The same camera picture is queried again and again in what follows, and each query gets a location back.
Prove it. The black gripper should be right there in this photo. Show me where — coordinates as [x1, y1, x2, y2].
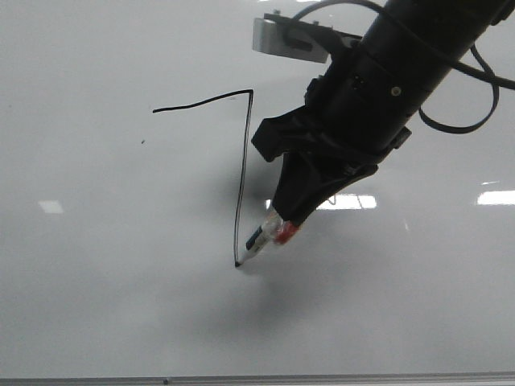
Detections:
[252, 38, 421, 226]

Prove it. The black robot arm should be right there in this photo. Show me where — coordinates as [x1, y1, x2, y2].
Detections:
[252, 1, 514, 225]

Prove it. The white glossy whiteboard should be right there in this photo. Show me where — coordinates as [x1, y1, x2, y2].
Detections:
[1, 1, 514, 378]

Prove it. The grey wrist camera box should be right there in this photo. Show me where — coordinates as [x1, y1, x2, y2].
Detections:
[253, 13, 362, 64]

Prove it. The black cable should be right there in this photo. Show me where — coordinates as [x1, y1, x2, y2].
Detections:
[291, 0, 515, 133]

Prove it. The grey aluminium whiteboard frame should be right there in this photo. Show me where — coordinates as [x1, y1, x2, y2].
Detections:
[1, 372, 514, 385]

